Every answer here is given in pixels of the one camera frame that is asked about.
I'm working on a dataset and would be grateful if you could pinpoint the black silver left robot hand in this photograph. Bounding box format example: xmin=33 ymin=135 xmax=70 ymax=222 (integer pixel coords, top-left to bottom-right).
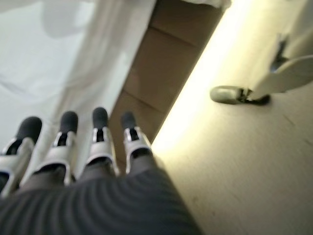
xmin=0 ymin=107 xmax=203 ymax=235

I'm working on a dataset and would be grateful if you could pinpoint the white duvet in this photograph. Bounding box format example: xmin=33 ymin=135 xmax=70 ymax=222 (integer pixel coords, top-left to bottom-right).
xmin=0 ymin=0 xmax=157 ymax=177

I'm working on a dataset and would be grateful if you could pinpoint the grey left robot foot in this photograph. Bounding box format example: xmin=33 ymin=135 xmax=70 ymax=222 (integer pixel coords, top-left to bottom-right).
xmin=209 ymin=85 xmax=271 ymax=106

